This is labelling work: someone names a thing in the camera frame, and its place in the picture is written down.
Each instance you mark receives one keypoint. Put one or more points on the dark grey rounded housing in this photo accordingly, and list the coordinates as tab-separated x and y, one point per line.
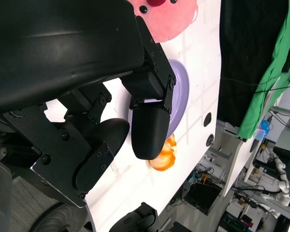
62	217

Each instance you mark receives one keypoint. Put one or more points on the white desk panel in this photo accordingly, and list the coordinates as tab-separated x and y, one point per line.
232	169

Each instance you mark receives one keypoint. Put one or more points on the orange striped bread toy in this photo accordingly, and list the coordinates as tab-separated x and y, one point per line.
165	162

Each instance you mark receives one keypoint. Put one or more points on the blue plastic object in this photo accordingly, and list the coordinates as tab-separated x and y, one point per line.
264	126

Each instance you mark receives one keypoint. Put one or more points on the purple plastic plate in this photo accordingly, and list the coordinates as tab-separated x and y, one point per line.
181	96

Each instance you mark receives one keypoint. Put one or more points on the black table grommet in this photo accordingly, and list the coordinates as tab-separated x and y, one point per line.
209	139
207	119

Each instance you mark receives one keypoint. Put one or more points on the black box under desk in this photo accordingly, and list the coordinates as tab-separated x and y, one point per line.
203	197

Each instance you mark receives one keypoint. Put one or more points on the green cloth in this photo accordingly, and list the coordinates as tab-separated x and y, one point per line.
263	101

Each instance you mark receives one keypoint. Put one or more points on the black backdrop cloth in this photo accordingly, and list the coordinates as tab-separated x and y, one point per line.
244	48

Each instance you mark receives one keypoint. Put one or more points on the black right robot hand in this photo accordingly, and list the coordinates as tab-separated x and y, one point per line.
137	220

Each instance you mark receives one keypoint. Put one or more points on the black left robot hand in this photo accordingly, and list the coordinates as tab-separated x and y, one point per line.
62	48

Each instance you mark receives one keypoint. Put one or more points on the pink plush doll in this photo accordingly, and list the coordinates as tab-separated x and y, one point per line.
166	21

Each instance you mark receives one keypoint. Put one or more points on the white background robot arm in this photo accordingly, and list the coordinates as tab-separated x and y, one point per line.
284	186

